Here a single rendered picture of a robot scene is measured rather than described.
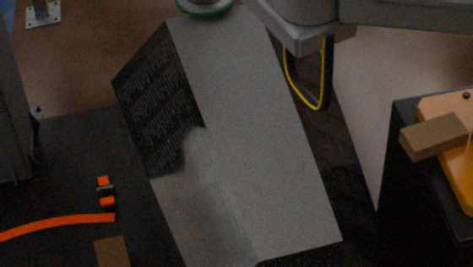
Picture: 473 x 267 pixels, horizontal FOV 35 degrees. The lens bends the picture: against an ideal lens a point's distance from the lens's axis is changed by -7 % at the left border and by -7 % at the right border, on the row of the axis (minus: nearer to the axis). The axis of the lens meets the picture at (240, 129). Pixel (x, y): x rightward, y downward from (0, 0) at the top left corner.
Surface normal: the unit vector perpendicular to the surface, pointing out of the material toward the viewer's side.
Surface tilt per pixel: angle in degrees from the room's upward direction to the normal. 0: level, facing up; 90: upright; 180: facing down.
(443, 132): 0
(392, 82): 0
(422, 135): 0
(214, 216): 45
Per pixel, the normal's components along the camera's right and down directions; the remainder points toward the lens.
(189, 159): -0.70, -0.33
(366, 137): -0.04, -0.69
